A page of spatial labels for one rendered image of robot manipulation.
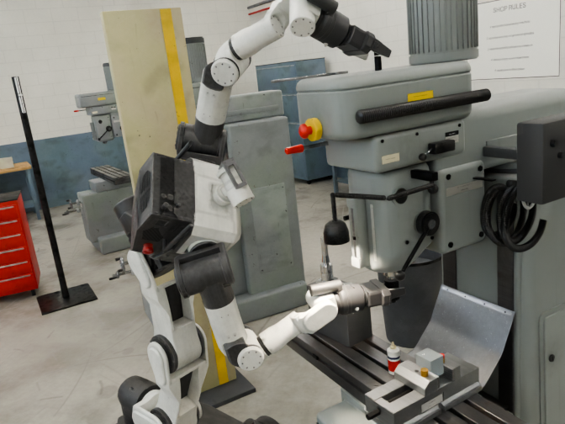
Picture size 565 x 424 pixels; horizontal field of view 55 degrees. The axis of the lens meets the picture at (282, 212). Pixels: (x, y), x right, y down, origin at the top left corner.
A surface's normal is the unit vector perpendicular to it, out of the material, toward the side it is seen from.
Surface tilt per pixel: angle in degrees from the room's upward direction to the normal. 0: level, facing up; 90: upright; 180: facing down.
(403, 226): 90
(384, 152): 90
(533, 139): 90
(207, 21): 90
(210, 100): 109
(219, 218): 58
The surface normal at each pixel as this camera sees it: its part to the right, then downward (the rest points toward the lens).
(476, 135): 0.49, 0.17
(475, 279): -0.86, 0.22
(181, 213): 0.56, -0.44
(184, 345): 0.71, -0.07
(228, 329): 0.29, 0.33
